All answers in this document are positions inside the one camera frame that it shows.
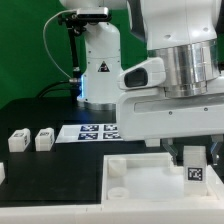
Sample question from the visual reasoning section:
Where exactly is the grey camera on mount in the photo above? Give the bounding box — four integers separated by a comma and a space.
76, 7, 109, 21

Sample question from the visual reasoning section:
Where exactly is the white block at left edge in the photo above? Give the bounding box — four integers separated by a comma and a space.
0, 162, 5, 185

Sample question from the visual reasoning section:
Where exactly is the white L-shaped obstacle wall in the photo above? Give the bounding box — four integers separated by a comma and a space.
0, 154, 224, 224

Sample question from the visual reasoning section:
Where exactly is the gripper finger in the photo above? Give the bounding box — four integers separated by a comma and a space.
207, 134, 223, 166
162, 138, 183, 166

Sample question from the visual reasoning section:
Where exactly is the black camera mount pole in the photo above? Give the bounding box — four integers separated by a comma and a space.
58, 13, 87, 102

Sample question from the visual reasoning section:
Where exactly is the white square table top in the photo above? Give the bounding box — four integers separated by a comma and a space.
101, 153, 224, 202

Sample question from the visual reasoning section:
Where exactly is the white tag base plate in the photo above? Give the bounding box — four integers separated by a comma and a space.
56, 123, 122, 143

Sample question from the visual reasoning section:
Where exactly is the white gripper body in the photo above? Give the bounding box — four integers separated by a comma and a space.
116, 57, 224, 141

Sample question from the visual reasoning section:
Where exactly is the white camera cable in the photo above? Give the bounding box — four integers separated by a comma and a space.
42, 9, 78, 81

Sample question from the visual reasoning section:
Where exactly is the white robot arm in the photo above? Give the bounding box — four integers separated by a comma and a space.
60, 0, 224, 160

